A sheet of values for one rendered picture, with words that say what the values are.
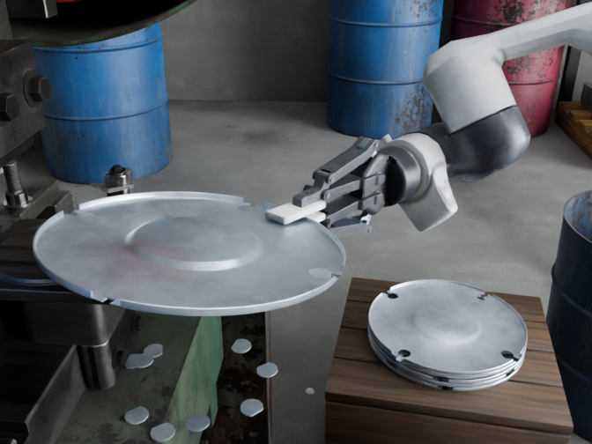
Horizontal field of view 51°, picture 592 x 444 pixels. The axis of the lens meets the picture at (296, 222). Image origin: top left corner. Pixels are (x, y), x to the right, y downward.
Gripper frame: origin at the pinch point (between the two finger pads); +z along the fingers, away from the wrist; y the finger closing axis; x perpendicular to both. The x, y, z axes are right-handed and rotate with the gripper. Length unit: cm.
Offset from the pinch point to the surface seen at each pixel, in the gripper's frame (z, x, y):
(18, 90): 23.7, -11.9, 15.9
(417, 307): -46, -9, -37
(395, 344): -33, -5, -37
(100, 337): 23.2, -4.2, -6.9
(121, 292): 25.6, 4.7, 3.0
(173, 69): -191, -277, -46
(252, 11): -221, -236, -10
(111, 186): 11.3, -19.5, 1.3
